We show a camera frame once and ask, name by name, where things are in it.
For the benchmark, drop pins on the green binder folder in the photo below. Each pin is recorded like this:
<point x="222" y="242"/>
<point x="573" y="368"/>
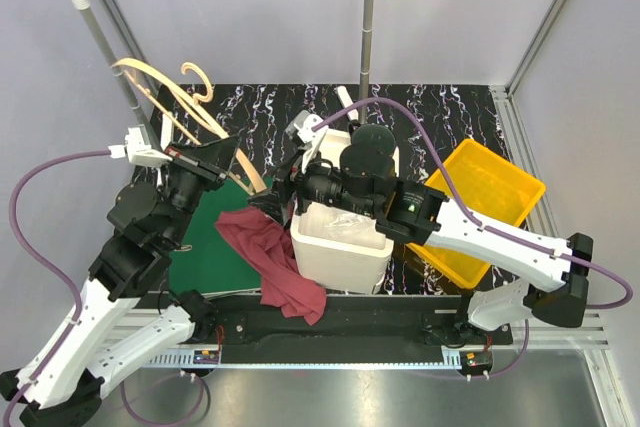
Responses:
<point x="210" y="265"/>

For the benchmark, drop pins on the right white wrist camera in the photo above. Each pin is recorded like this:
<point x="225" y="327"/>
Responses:
<point x="305" y="131"/>

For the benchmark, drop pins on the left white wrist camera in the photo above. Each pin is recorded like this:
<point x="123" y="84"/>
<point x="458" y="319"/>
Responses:
<point x="137" y="149"/>

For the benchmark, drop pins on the aluminium frame post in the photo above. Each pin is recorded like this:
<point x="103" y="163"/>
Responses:
<point x="542" y="33"/>

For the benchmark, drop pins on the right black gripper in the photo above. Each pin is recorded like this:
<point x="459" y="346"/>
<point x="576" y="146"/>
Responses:
<point x="298" y="181"/>

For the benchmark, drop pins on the dark green mug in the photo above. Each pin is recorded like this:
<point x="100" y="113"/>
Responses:
<point x="377" y="136"/>

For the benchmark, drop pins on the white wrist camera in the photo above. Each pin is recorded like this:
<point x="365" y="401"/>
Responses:
<point x="305" y="131"/>
<point x="137" y="149"/>

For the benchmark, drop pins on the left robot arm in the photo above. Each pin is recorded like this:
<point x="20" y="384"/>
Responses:
<point x="66" y="382"/>

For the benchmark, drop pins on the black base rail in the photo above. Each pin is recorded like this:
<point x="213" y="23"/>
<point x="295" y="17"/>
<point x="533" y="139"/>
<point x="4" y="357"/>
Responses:
<point x="356" y="332"/>

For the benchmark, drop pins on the white styrofoam box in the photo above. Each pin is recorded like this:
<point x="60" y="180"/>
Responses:
<point x="341" y="250"/>

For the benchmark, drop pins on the maroon tank top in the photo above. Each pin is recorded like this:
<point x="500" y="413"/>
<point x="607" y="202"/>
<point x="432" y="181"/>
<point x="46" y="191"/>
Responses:
<point x="267" y="247"/>

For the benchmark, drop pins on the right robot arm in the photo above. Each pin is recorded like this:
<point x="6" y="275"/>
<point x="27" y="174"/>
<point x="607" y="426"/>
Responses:
<point x="553" y="273"/>

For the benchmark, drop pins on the yellow plastic bin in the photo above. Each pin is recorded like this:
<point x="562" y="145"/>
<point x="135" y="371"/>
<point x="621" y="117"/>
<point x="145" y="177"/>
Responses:
<point x="490" y="185"/>

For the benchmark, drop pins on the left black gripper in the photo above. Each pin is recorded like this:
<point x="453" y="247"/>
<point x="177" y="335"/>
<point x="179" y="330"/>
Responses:
<point x="213" y="160"/>

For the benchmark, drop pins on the beige wooden clothes hanger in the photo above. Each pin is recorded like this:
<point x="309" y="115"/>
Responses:
<point x="190" y="104"/>

